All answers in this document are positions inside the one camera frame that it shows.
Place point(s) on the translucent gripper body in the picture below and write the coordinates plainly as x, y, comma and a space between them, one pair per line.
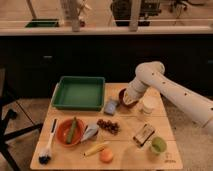
128, 99

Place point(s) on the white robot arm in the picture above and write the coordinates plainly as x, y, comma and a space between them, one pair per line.
151, 74

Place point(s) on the dark red bowl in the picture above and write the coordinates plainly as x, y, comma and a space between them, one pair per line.
121, 100

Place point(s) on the white paper cup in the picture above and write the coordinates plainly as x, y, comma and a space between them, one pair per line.
148, 105

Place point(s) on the blue sponge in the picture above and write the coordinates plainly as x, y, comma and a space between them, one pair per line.
110, 107

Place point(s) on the bunch of dark grapes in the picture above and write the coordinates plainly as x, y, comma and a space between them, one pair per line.
109, 126

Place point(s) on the wooden folding table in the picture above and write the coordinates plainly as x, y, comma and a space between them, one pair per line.
127, 156

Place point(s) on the green plastic tray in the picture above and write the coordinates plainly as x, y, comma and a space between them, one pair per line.
79, 93

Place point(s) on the green cup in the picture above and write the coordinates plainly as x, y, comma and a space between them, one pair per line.
158, 145

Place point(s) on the yellow corn cob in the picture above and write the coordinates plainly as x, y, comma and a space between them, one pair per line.
96, 148

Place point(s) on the orange fruit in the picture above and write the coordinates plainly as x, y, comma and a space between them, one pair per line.
106, 155

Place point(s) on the green cucumber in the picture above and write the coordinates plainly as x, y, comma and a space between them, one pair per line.
71, 131

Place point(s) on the orange plate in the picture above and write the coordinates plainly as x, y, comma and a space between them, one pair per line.
63, 130

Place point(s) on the black white dish brush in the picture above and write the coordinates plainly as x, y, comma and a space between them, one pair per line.
45, 153

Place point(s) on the distant green tray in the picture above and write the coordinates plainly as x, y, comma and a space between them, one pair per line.
35, 23

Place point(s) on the black office chair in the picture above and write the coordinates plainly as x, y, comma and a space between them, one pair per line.
4, 123

